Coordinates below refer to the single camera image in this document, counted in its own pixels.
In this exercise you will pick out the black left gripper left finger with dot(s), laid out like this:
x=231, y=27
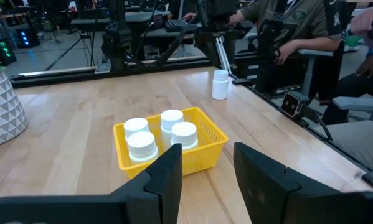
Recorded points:
x=161, y=193

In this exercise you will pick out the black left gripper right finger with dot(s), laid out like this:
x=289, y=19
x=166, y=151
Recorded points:
x=267, y=193

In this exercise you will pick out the white plastic pill bottle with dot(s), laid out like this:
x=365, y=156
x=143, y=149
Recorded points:
x=184, y=135
x=171, y=121
x=141, y=146
x=136, y=126
x=220, y=85

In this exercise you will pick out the yellow plastic slotted basket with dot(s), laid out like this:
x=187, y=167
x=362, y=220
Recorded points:
x=205, y=149

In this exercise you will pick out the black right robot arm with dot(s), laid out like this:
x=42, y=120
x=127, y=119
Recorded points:
x=117, y=37

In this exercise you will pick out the small black table clip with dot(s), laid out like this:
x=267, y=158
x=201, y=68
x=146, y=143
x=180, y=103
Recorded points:
x=240, y=81

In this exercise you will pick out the grey chair armrest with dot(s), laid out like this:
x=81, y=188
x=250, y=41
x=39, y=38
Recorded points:
x=317, y=53
x=360, y=104

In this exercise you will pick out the person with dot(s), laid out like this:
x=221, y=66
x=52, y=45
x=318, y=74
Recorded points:
x=310, y=21
x=354, y=87

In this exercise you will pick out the silver aluminium strut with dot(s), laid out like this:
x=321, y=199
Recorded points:
x=222, y=54

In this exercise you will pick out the black computer keyboard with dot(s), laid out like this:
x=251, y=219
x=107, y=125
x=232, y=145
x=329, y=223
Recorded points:
x=180, y=25

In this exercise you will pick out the grey white triangle-pattern planter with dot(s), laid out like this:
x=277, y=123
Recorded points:
x=2, y=112

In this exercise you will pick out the computer with blue lights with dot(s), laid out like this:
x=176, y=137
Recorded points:
x=27, y=37

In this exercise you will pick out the computer with green lights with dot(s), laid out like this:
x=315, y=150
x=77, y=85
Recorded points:
x=1, y=53

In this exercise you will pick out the grey table-level camera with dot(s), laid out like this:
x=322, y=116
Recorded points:
x=292, y=104

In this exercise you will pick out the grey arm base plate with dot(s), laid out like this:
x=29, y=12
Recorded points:
x=102, y=67

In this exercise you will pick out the black frame post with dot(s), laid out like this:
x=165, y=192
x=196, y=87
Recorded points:
x=212, y=46

